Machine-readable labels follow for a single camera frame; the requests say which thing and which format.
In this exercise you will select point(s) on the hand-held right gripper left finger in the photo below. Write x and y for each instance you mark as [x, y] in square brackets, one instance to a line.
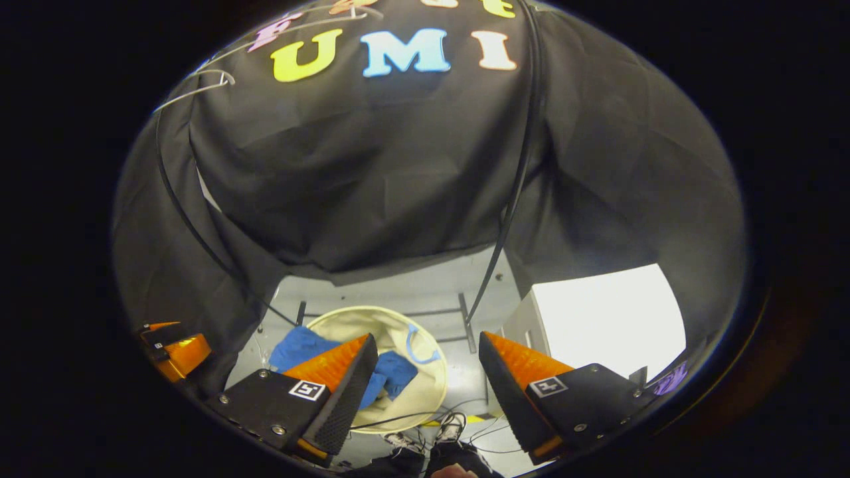
[348, 392]

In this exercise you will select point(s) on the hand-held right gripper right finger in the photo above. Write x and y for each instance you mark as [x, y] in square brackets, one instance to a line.
[505, 395]

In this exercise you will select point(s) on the black metal clothes rack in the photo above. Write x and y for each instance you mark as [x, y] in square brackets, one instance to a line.
[469, 332]

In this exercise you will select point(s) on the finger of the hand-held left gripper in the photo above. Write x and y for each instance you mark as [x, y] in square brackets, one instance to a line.
[189, 355]
[163, 334]

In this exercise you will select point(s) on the person's sneaker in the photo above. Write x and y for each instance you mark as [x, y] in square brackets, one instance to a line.
[451, 428]
[402, 441]

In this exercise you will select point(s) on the beige fabric laundry hamper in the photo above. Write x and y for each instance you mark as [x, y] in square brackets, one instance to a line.
[412, 392]

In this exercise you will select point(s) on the white plastic hanger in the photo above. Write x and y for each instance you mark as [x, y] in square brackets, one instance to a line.
[299, 28]
[199, 91]

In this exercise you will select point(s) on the white cabinet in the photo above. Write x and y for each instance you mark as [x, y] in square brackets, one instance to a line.
[604, 318]

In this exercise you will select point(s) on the person's dark trousers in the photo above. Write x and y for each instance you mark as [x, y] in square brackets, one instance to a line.
[458, 461]

